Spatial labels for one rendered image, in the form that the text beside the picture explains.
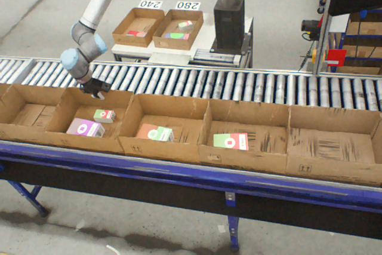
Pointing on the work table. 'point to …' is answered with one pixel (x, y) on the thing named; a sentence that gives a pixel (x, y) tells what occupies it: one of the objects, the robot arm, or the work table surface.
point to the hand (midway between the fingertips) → (104, 97)
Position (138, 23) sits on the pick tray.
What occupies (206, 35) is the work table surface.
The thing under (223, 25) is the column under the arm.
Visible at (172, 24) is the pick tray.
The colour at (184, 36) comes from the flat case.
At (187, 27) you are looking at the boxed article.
